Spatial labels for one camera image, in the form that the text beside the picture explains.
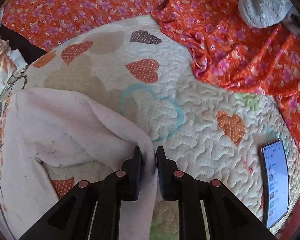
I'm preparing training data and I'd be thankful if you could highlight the pale pink fleece garment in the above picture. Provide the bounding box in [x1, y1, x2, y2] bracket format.
[1, 88, 157, 239]

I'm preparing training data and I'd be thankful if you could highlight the smartphone with lit screen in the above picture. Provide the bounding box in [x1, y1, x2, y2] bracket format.
[261, 139, 289, 229]

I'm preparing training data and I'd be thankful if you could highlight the heart-patterned quilted bedspread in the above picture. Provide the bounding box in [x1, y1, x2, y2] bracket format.
[20, 15, 300, 240]

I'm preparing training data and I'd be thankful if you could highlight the orange floral blanket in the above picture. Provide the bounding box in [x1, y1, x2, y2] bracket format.
[1, 0, 300, 163]

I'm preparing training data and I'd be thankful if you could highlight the white floral pillow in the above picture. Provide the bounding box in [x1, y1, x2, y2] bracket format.
[0, 8, 27, 104]

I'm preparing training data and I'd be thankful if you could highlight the grey fleece cloth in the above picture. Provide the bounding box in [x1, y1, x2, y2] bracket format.
[238, 0, 293, 29]

